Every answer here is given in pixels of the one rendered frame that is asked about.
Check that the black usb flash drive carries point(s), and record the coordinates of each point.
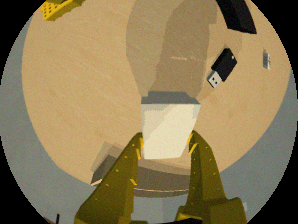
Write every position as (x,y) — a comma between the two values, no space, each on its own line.
(222,67)

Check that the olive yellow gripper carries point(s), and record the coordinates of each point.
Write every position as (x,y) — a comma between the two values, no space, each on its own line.
(113,199)

